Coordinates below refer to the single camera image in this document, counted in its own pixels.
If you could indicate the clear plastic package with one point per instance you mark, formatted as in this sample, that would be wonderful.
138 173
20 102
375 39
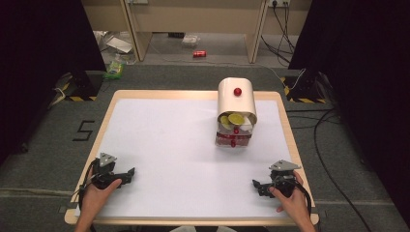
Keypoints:
190 41

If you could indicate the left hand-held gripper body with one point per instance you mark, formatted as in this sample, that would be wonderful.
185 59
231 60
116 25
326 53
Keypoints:
103 172

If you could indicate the person's right hand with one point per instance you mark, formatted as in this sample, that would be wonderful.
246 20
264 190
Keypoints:
291 203

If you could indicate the beige desk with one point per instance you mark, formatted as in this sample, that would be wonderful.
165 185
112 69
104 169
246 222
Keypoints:
199 16

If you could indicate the small black box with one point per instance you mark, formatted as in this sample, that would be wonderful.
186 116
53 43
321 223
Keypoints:
176 34

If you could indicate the black stand base striped tape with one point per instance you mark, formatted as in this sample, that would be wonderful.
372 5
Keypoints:
304 87
84 86

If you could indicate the white paper mat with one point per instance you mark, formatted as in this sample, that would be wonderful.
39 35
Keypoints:
193 161

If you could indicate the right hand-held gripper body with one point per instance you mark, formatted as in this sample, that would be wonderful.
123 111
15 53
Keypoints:
283 179

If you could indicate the red can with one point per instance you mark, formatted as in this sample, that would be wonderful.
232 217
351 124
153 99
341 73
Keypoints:
199 53

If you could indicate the black curtain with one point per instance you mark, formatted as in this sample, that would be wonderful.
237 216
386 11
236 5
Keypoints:
367 80
38 64

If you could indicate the large yellow-green round disc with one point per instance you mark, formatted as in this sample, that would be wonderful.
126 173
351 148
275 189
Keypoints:
236 119

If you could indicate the white wall socket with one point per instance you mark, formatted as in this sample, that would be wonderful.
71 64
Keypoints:
279 2

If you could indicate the wooden table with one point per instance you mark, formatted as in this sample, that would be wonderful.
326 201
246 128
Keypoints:
180 94

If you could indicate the person's left hand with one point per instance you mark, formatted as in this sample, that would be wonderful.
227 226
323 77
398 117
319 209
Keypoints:
96 198

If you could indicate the white mini drawer cabinet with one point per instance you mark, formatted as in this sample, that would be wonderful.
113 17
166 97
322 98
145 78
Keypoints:
237 103

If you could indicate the green packet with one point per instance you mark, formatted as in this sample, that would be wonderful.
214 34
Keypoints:
114 70

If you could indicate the white plastic bag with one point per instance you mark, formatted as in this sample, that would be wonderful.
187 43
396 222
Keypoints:
112 42

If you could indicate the small yellow-green round disc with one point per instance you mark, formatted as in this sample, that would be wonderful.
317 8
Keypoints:
224 121

